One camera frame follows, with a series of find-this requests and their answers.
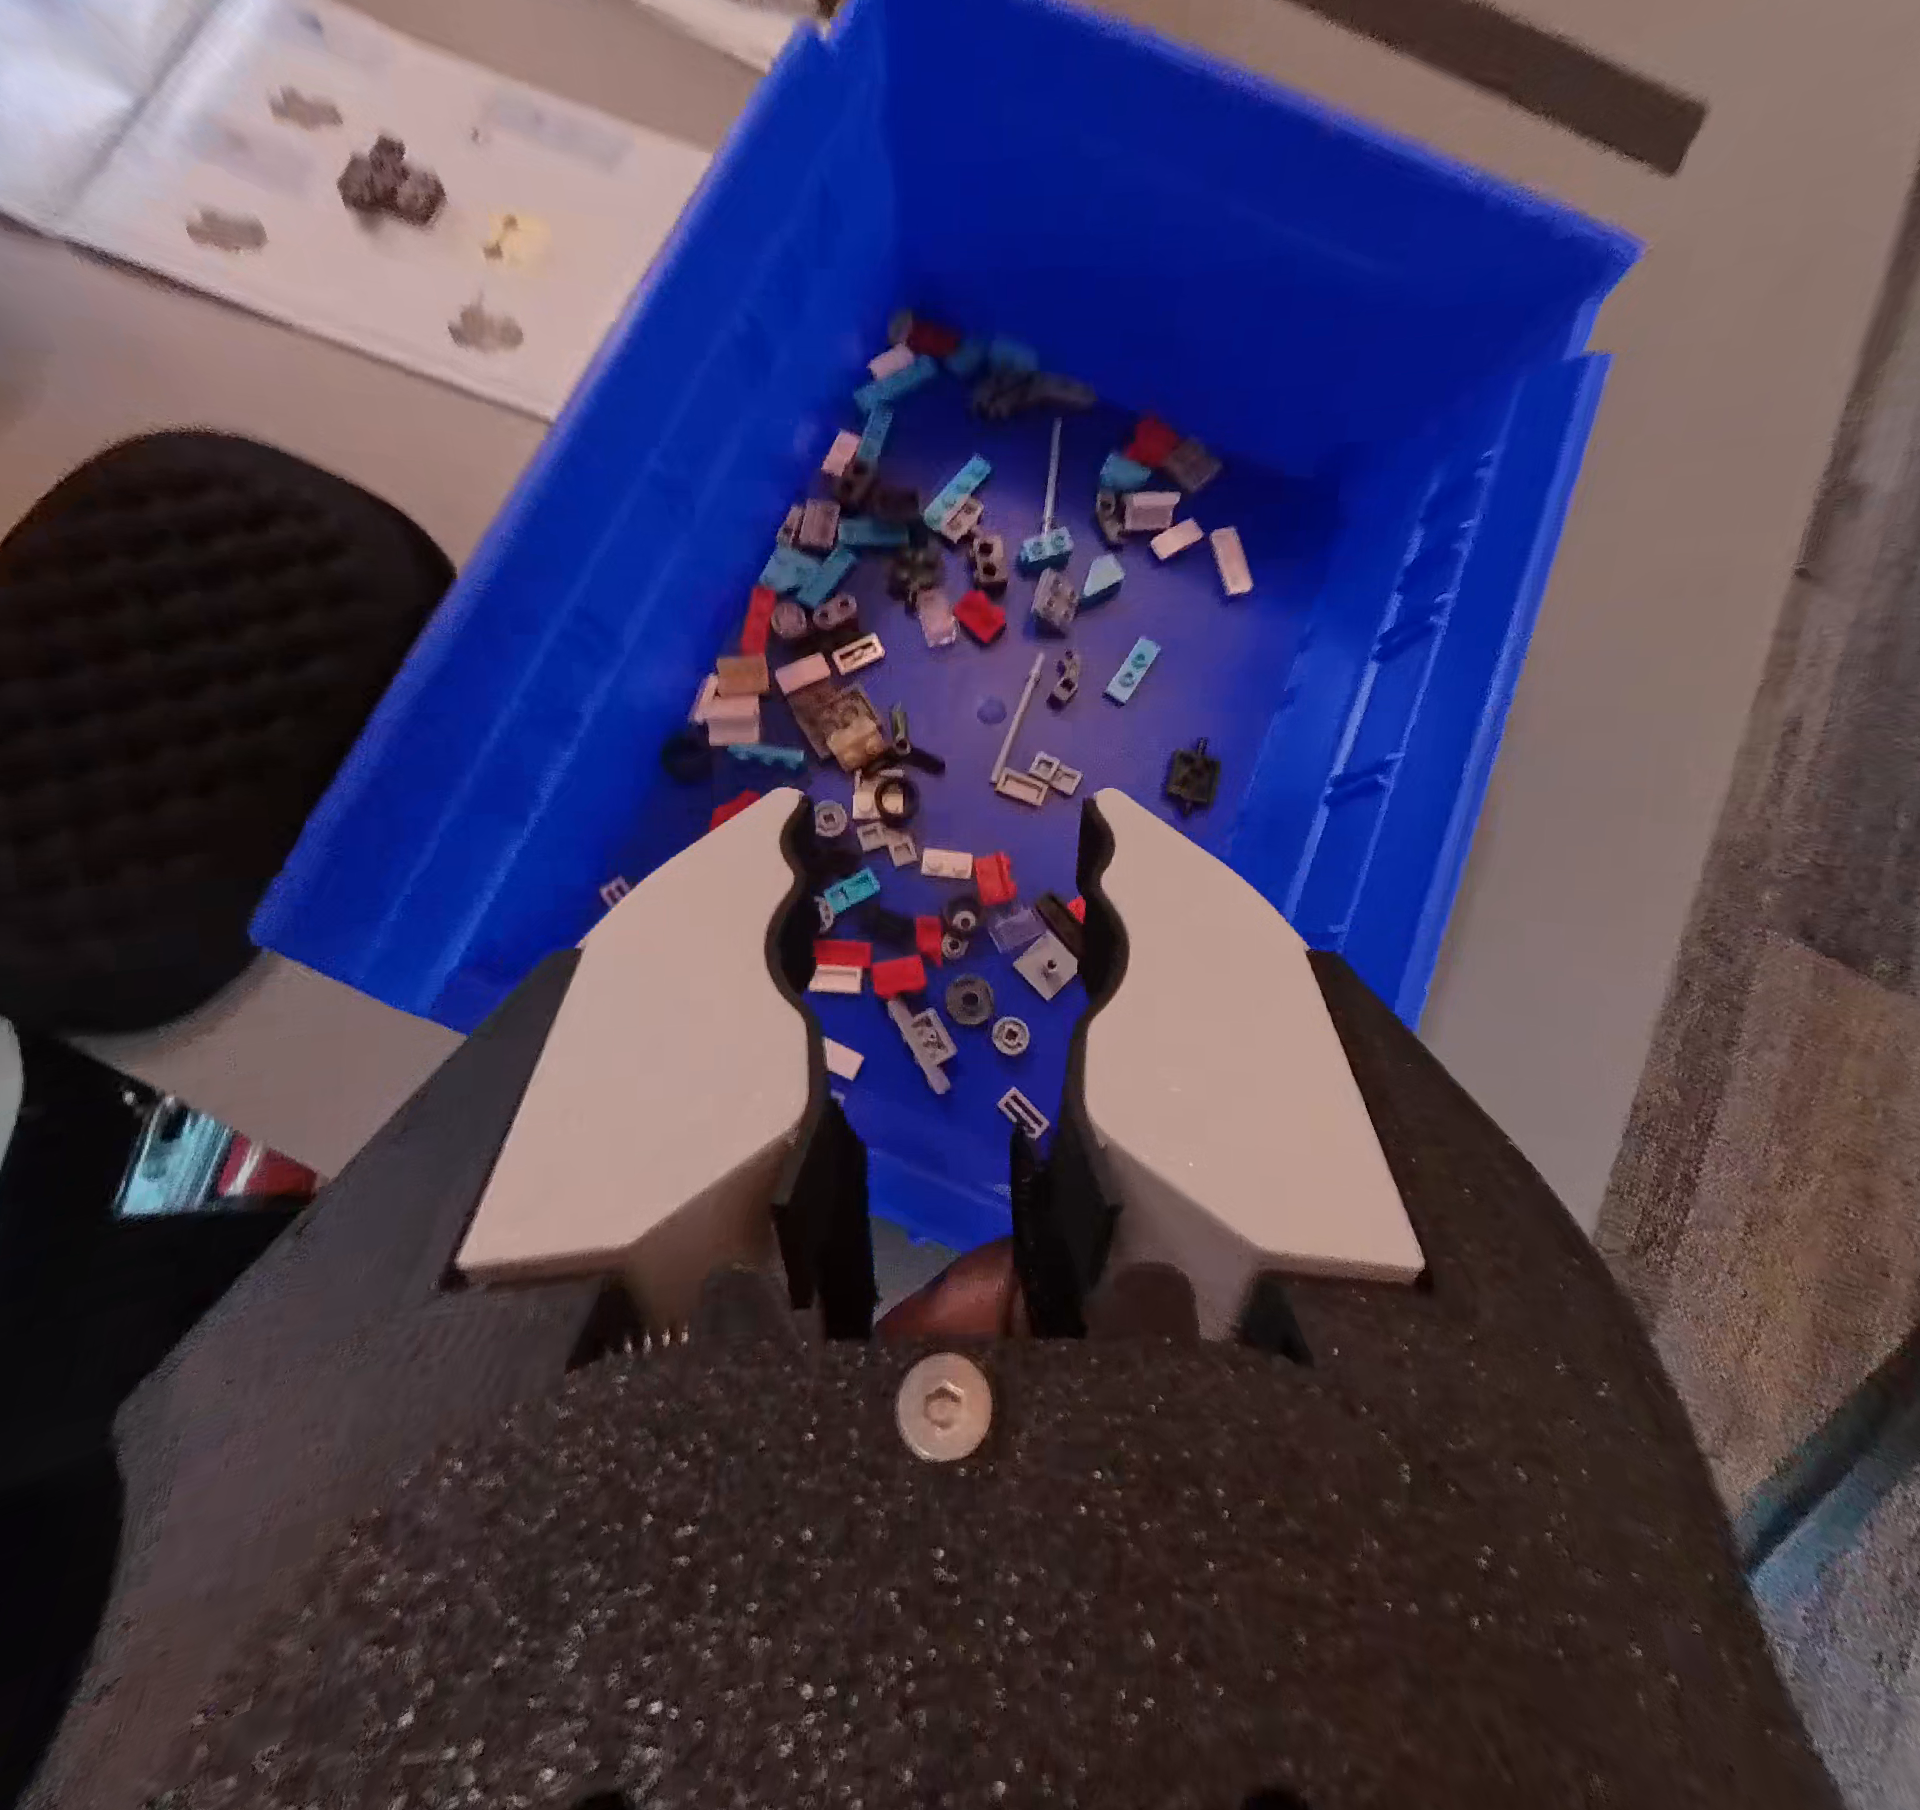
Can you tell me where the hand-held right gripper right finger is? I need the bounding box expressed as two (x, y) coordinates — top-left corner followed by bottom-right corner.
(1060, 787), (1427, 1343)

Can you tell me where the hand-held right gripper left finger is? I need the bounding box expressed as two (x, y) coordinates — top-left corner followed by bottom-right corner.
(454, 787), (830, 1304)

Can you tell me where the pile of lego bricks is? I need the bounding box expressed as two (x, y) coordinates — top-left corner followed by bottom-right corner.
(656, 308), (1256, 1142)

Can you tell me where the blue plastic bin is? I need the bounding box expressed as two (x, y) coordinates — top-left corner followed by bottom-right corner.
(246, 0), (1648, 1245)

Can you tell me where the black lego plate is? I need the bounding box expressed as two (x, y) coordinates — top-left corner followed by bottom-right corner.
(336, 133), (449, 230)

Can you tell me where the open lego instruction booklet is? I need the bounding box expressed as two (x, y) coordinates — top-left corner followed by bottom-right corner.
(0, 0), (716, 425)

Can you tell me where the person's right hand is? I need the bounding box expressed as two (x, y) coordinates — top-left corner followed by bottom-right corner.
(872, 1237), (1038, 1343)

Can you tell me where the red object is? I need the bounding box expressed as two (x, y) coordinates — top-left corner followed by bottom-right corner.
(108, 1089), (327, 1224)

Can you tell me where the black quilted case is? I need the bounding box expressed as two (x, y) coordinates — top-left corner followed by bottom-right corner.
(0, 427), (462, 1038)

